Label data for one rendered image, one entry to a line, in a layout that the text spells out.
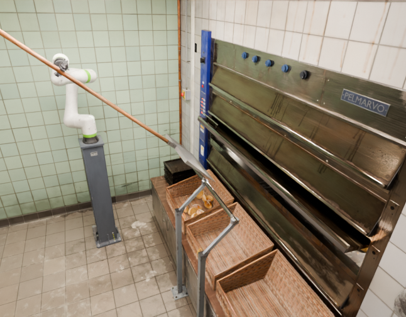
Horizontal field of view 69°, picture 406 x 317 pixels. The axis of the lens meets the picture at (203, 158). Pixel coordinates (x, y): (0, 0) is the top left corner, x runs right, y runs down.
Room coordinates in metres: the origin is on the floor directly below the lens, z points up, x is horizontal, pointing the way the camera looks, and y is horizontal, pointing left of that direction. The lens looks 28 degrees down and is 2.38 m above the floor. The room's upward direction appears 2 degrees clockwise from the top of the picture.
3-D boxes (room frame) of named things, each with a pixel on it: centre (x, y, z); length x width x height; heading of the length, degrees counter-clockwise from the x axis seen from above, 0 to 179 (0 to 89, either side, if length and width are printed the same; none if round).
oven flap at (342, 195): (1.86, -0.44, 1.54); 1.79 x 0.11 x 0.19; 24
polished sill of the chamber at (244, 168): (1.87, -0.46, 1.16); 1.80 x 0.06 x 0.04; 24
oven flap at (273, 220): (1.86, -0.44, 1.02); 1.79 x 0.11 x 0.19; 24
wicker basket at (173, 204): (2.27, 0.04, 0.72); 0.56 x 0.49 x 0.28; 23
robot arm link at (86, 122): (2.48, 1.07, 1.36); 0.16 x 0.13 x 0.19; 80
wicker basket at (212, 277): (1.72, -0.20, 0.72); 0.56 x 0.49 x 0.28; 24
